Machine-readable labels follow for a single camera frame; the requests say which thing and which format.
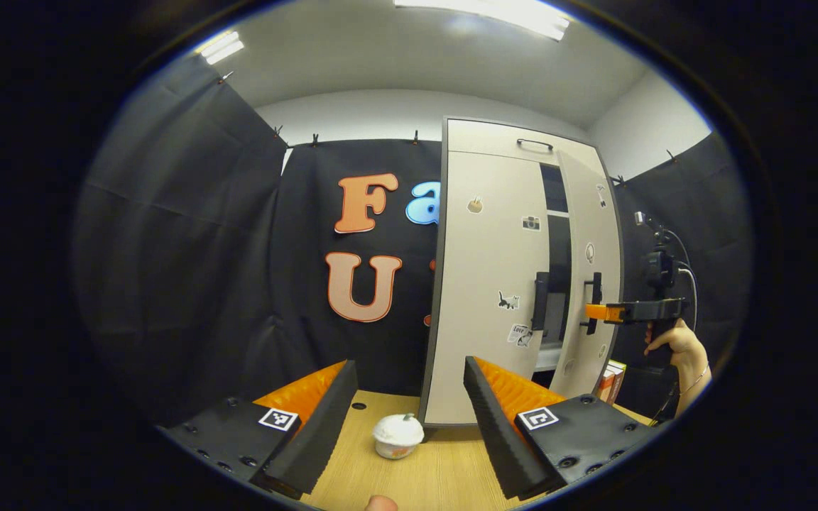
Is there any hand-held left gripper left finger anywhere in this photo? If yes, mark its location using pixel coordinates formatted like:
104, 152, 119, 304
156, 360, 359, 501

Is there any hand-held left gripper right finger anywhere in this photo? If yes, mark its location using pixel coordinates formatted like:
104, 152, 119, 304
463, 356, 660, 501

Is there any white cabinet door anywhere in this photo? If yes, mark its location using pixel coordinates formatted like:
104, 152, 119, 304
557, 150, 623, 398
423, 150, 552, 426

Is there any white double-door shoe cabinet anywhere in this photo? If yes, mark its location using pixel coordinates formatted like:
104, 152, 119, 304
420, 117, 626, 427

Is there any white lidded cup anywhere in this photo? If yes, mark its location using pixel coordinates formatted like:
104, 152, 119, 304
371, 413, 426, 461

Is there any wide ceiling light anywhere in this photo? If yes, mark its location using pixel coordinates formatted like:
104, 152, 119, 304
394, 0, 570, 42

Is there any narrow ceiling light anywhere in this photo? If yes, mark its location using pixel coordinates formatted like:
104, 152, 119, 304
195, 31, 246, 66

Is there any black cable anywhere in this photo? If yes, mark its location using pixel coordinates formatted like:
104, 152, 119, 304
654, 227, 699, 427

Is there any thin bracelet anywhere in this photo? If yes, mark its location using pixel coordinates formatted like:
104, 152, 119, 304
679, 364, 709, 396

